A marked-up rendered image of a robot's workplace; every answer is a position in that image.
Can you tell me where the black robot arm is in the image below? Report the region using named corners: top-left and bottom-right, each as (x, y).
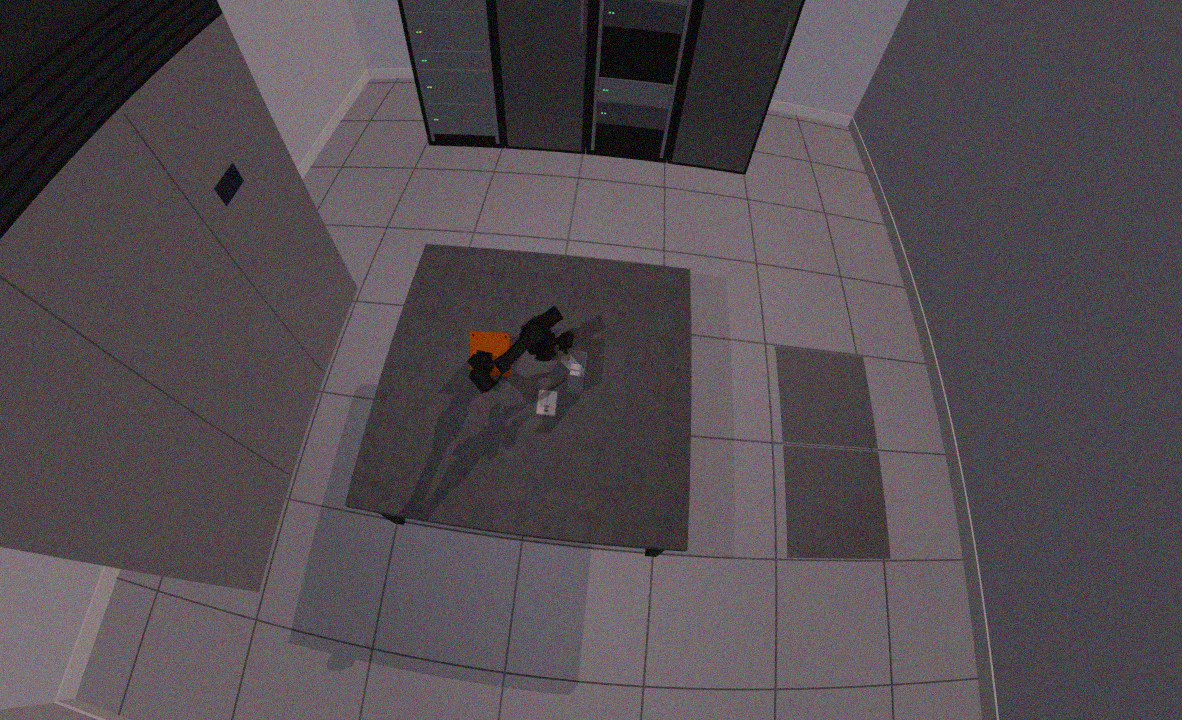
top-left (467, 306), bottom-right (563, 393)

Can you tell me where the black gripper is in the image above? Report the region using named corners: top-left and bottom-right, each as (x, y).
top-left (527, 331), bottom-right (574, 355)

